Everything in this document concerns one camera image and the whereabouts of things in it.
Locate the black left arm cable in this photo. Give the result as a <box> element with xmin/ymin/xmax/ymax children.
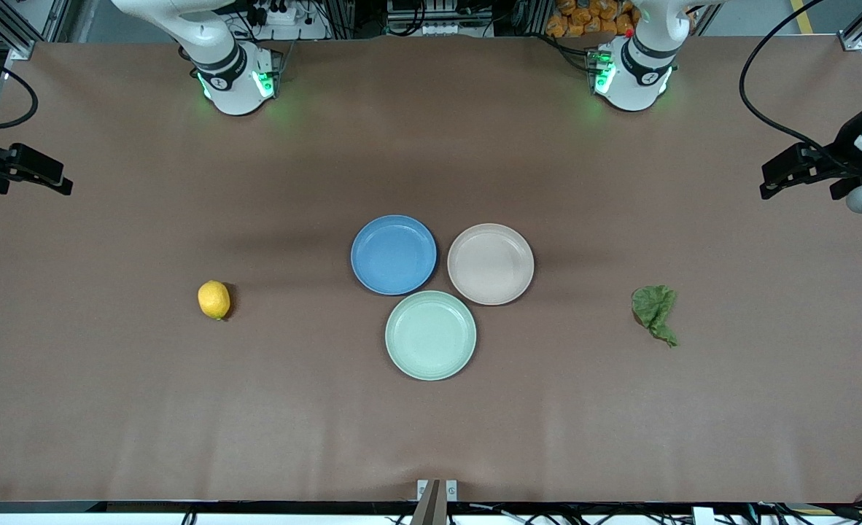
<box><xmin>738</xmin><ymin>0</ymin><xmax>862</xmax><ymax>177</ymax></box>

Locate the black base cable bundle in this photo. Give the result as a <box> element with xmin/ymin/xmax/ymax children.
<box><xmin>529</xmin><ymin>32</ymin><xmax>598</xmax><ymax>75</ymax></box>

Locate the bag of oranges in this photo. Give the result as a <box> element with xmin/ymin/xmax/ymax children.
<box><xmin>545</xmin><ymin>0</ymin><xmax>640</xmax><ymax>39</ymax></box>

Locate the beige pink plate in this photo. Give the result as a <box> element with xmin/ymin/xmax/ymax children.
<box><xmin>446</xmin><ymin>222</ymin><xmax>535</xmax><ymax>306</ymax></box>

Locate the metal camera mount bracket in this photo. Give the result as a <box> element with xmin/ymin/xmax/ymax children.
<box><xmin>411</xmin><ymin>478</ymin><xmax>459</xmax><ymax>525</ymax></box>

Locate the white power strip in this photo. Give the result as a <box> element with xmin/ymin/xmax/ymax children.
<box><xmin>245</xmin><ymin>0</ymin><xmax>331</xmax><ymax>42</ymax></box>

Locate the green lettuce leaf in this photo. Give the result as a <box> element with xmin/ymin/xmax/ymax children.
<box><xmin>631</xmin><ymin>284</ymin><xmax>680</xmax><ymax>349</ymax></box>

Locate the blue plate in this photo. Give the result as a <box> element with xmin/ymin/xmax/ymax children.
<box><xmin>350</xmin><ymin>214</ymin><xmax>439</xmax><ymax>296</ymax></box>

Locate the light green plate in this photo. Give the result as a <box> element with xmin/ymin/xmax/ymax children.
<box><xmin>384</xmin><ymin>290</ymin><xmax>478</xmax><ymax>381</ymax></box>

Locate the yellow lemon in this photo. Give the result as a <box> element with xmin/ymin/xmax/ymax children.
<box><xmin>198</xmin><ymin>280</ymin><xmax>232</xmax><ymax>321</ymax></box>

